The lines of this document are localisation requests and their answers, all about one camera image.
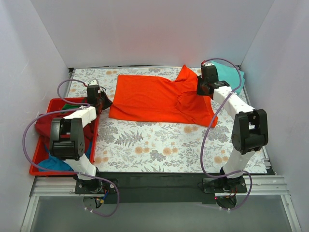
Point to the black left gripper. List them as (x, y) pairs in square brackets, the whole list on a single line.
[(103, 100)]

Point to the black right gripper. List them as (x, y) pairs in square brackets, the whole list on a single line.
[(201, 87)]

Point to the orange t shirt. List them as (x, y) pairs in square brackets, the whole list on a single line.
[(157, 99)]

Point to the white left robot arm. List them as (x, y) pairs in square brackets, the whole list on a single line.
[(67, 141)]

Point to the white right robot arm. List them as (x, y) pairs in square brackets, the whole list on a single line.
[(250, 131)]

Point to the folded teal t shirt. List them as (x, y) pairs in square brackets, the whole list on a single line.
[(228, 74)]

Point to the green t shirt in bin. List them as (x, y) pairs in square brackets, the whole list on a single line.
[(69, 109)]

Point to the dark red t shirt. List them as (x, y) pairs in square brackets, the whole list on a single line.
[(43, 128)]

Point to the blue t shirt in bin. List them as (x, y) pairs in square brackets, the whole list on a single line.
[(54, 163)]

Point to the red plastic bin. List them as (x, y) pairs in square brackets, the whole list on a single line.
[(42, 153)]

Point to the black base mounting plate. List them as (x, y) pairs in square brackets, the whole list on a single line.
[(159, 187)]

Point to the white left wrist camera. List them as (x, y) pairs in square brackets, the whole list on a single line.
[(93, 82)]

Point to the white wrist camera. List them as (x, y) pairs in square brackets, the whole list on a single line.
[(93, 82), (206, 63)]

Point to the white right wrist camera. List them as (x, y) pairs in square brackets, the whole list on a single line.
[(206, 63)]

